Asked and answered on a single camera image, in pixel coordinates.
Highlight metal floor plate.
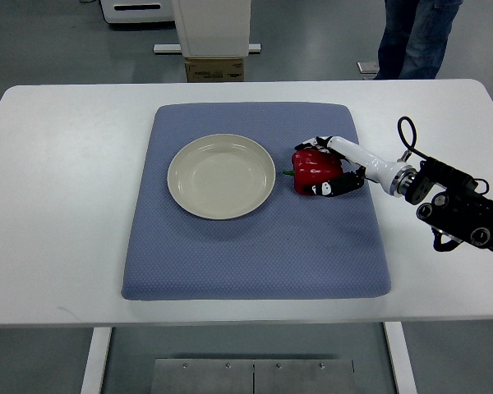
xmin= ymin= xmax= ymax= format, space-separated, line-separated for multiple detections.
xmin=151 ymin=359 xmax=357 ymax=393

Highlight white machine column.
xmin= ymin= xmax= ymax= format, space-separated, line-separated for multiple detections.
xmin=153 ymin=0 xmax=261 ymax=58

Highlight red bell pepper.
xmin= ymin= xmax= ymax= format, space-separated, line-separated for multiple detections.
xmin=283 ymin=149 xmax=343 ymax=195

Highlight white cabinet with slot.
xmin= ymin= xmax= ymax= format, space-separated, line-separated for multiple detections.
xmin=99 ymin=0 xmax=174 ymax=24

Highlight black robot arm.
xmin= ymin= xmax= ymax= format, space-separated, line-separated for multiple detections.
xmin=394 ymin=117 xmax=493 ymax=252

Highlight grey floor socket cover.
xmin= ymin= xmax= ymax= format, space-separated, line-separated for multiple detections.
xmin=357 ymin=62 xmax=379 ymax=80

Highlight blue-grey padded mat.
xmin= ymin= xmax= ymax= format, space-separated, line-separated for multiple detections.
xmin=122 ymin=103 xmax=391 ymax=300

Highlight cream round plate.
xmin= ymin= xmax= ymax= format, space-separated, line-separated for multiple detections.
xmin=167 ymin=134 xmax=276 ymax=220

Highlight white table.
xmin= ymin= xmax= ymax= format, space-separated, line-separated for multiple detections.
xmin=0 ymin=79 xmax=493 ymax=394

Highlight cardboard box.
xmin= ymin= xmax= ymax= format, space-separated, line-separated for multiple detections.
xmin=185 ymin=58 xmax=245 ymax=83

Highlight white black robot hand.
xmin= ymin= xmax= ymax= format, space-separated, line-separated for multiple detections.
xmin=295 ymin=136 xmax=414 ymax=197

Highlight person in blue jeans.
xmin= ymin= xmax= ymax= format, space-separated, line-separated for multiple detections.
xmin=376 ymin=0 xmax=463 ymax=80

